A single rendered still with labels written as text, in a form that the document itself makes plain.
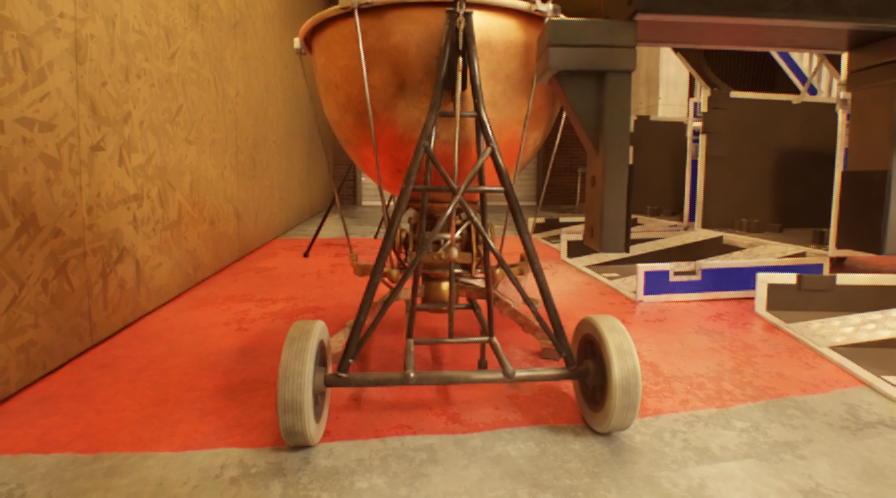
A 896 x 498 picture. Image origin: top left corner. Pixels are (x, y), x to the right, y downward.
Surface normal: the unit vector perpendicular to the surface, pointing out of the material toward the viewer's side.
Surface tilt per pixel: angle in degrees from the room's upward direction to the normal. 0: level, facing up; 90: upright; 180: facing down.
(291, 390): 73
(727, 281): 90
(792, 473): 0
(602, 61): 90
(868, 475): 0
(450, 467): 0
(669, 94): 90
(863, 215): 90
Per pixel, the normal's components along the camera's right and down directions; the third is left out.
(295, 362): 0.08, -0.56
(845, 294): -0.20, 0.08
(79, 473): 0.01, -1.00
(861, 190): -1.00, -0.01
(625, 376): 0.09, -0.27
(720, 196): 0.07, 0.09
